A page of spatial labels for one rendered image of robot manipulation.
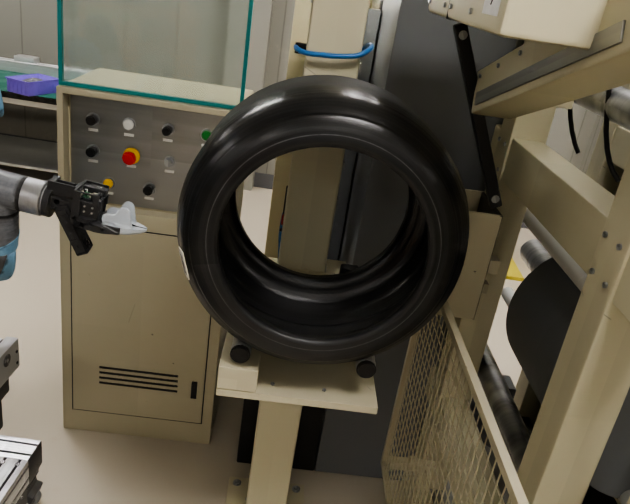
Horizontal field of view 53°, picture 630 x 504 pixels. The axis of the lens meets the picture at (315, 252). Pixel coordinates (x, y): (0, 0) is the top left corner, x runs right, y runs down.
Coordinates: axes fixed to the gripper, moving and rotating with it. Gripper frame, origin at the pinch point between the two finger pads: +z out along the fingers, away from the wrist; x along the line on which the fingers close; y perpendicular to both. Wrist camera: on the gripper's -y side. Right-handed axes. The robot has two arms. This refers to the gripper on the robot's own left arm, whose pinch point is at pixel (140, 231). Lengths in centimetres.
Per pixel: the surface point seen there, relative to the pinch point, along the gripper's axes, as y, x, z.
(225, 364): -23.0, -7.6, 24.5
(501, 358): -93, 153, 165
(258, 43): 1, 365, -5
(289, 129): 32.7, -12.4, 25.2
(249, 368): -22.4, -8.0, 29.9
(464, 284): -3, 21, 80
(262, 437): -71, 28, 41
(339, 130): 35, -13, 34
